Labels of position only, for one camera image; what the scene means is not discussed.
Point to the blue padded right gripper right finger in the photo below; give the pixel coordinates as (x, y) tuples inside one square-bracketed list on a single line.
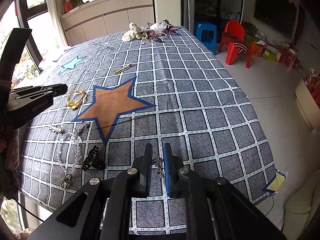
[(171, 177)]

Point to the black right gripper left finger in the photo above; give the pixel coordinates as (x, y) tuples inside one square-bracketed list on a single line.
[(145, 171)]

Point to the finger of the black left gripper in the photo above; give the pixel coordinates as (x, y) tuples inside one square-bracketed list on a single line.
[(57, 89)]

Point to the small silver pearl earring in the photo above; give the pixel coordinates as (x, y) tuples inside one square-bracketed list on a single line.
[(158, 163)]

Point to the small silver hair clip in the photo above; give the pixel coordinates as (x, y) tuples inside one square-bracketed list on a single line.
[(56, 129)]

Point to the black claw hair clip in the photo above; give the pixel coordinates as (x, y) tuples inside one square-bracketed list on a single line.
[(93, 161)]

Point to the beige hair pins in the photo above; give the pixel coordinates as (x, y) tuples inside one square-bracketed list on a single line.
[(123, 68)]

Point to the light blue star patch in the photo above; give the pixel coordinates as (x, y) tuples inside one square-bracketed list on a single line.
[(71, 64)]

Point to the brown star patch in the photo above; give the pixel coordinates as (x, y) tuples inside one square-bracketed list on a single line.
[(109, 104)]

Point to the white sideboard cabinet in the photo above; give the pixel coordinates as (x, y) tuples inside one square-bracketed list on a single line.
[(104, 17)]

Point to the grey checked tablecloth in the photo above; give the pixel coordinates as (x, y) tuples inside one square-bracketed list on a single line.
[(199, 110)]

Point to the pile of fabric accessories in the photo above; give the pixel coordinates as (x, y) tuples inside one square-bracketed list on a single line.
[(153, 32)]

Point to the blue plastic stool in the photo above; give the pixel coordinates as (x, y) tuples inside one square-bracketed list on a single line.
[(206, 33)]

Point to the red plastic chair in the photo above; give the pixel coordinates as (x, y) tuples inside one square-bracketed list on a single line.
[(233, 37)]

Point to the red gift boxes pile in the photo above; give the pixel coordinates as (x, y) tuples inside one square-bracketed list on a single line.
[(283, 55)]

